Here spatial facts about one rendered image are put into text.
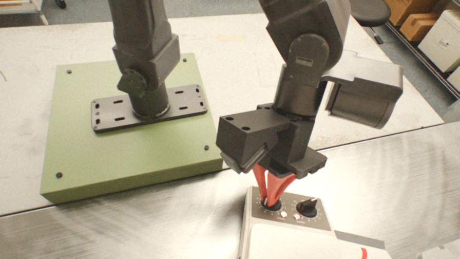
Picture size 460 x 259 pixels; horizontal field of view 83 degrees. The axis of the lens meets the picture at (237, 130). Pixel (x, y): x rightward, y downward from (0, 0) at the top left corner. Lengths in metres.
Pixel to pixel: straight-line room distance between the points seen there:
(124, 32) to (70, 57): 0.38
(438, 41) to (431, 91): 0.38
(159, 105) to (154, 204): 0.17
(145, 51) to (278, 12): 0.18
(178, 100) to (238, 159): 0.26
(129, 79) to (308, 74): 0.25
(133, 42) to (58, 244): 0.31
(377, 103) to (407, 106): 0.45
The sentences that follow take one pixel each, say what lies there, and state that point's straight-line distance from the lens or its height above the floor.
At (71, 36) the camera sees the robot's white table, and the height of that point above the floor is 0.90.
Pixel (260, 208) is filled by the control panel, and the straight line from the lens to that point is 0.40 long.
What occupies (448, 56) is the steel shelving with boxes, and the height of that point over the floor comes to 0.25.
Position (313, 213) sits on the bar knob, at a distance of 0.43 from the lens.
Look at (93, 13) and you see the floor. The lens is 2.62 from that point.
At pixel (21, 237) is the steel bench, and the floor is 0.90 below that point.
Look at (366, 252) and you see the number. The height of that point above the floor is 0.92.
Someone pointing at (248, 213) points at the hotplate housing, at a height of 0.96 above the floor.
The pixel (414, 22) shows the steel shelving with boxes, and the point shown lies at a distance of 2.73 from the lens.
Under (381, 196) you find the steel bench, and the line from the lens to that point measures 0.56.
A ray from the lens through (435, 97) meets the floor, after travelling 2.56.
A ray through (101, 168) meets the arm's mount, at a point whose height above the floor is 0.95.
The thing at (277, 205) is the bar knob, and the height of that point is 0.95.
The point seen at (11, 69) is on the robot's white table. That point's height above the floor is 0.90.
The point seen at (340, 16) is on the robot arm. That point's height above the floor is 1.21.
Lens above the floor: 1.33
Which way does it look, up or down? 55 degrees down
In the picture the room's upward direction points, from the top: 11 degrees clockwise
